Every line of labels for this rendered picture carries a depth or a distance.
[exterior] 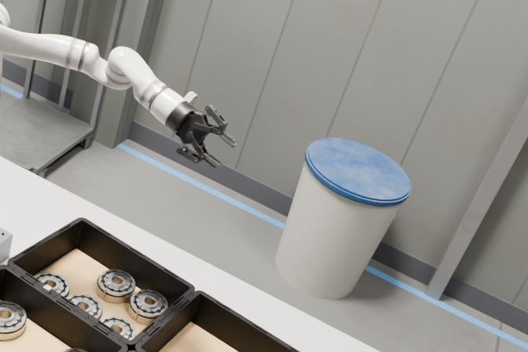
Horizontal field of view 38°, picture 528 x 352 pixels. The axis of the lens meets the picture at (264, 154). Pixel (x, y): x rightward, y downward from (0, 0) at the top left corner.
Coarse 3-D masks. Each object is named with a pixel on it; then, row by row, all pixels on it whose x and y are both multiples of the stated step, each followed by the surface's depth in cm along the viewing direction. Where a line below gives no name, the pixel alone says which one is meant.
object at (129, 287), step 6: (108, 270) 212; (114, 270) 213; (120, 270) 214; (102, 276) 210; (108, 276) 211; (126, 276) 213; (102, 282) 208; (126, 282) 211; (132, 282) 212; (102, 288) 206; (108, 288) 207; (114, 288) 207; (120, 288) 208; (126, 288) 209; (132, 288) 209; (114, 294) 206; (120, 294) 206; (126, 294) 207
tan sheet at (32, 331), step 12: (0, 300) 196; (36, 324) 193; (24, 336) 188; (36, 336) 189; (48, 336) 190; (0, 348) 183; (12, 348) 184; (24, 348) 185; (36, 348) 186; (48, 348) 187; (60, 348) 189
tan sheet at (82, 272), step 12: (72, 252) 219; (60, 264) 214; (72, 264) 215; (84, 264) 216; (96, 264) 218; (72, 276) 211; (84, 276) 212; (96, 276) 214; (72, 288) 207; (84, 288) 208; (108, 312) 204; (120, 312) 205; (144, 324) 204
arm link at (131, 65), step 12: (120, 48) 177; (108, 60) 177; (120, 60) 175; (132, 60) 176; (144, 60) 179; (120, 72) 176; (132, 72) 175; (144, 72) 176; (132, 84) 176; (144, 84) 175; (156, 84) 176; (144, 96) 175
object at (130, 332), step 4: (112, 316) 198; (104, 320) 197; (108, 320) 197; (112, 320) 198; (116, 320) 198; (120, 320) 198; (124, 320) 198; (124, 324) 197; (128, 324) 198; (132, 324) 198; (128, 328) 196; (132, 328) 197; (128, 332) 195; (132, 332) 196; (124, 336) 194; (128, 336) 195; (132, 336) 195
